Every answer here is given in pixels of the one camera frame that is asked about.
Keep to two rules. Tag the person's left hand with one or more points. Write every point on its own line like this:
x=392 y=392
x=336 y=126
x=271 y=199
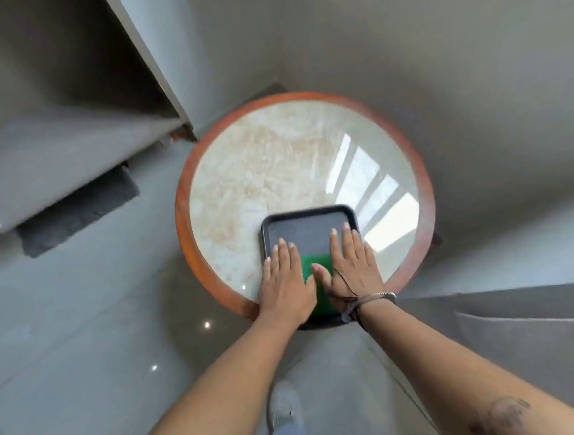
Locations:
x=284 y=292

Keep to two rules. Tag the person's right hand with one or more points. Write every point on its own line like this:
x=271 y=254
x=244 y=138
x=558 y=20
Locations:
x=354 y=279

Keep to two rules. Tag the person's right thumb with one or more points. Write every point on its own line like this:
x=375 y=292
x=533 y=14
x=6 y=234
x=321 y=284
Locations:
x=322 y=277

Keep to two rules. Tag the person's right middle finger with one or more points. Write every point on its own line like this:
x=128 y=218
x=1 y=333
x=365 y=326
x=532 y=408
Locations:
x=347 y=244

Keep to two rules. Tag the person's right little finger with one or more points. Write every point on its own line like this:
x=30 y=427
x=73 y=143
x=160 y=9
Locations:
x=369 y=259

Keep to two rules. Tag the person's left middle finger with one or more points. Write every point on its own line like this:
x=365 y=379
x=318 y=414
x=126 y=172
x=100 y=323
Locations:
x=284 y=257

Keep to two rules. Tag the person's left thumb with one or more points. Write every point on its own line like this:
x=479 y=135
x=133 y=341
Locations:
x=311 y=287

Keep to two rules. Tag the person's left little finger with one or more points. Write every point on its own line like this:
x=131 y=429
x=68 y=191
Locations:
x=268 y=272

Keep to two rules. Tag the person's right forearm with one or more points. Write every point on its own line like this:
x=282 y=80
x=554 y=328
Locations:
x=453 y=375

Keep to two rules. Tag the person's left forearm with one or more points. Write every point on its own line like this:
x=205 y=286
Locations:
x=216 y=394

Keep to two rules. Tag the green cloth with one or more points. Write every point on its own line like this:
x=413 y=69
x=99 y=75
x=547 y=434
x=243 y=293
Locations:
x=316 y=263

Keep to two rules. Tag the black rectangular tray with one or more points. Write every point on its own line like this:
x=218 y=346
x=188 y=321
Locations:
x=308 y=235

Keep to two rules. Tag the round marble table, wooden rim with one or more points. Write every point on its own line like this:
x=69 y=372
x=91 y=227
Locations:
x=273 y=166

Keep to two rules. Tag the grey upholstered seat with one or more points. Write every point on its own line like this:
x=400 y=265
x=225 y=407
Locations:
x=524 y=335

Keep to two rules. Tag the dark grey rug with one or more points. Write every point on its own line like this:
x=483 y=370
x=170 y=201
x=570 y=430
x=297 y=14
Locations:
x=78 y=214

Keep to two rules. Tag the large grey sofa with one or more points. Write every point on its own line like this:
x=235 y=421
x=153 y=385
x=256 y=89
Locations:
x=61 y=118

